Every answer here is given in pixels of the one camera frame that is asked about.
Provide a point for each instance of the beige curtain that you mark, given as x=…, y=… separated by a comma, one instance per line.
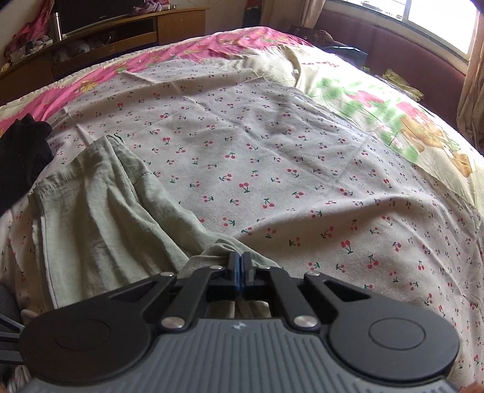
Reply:
x=470, y=98

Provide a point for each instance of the black television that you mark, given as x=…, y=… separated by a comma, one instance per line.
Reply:
x=106, y=15

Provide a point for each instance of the cherry print bed sheet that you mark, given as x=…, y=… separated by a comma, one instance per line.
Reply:
x=283, y=170

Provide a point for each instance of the window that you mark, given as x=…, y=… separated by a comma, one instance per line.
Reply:
x=435, y=22

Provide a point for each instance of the metal thermos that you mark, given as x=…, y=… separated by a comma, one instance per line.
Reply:
x=56, y=26

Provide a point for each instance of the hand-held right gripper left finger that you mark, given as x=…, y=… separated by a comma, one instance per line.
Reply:
x=232, y=266

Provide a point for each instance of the pink cartoon print quilt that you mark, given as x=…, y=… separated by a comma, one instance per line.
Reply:
x=211, y=45

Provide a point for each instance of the pink clothes pile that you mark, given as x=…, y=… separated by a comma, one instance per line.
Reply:
x=34, y=26

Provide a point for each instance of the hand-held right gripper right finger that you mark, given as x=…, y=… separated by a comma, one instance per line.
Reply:
x=245, y=266

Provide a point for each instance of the wooden cabinet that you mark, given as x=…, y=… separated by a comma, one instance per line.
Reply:
x=177, y=26

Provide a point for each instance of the brown patterned bag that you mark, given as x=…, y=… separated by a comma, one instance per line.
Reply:
x=312, y=36

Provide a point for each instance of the black cloth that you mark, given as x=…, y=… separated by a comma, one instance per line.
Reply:
x=22, y=158

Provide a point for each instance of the yellow green cloth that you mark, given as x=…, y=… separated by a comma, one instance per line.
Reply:
x=402, y=85

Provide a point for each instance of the dark blue bag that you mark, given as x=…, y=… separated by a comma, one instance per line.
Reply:
x=348, y=56

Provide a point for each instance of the light green pants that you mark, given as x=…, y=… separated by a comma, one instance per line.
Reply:
x=94, y=226

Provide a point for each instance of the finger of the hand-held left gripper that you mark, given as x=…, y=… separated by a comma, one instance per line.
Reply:
x=9, y=357

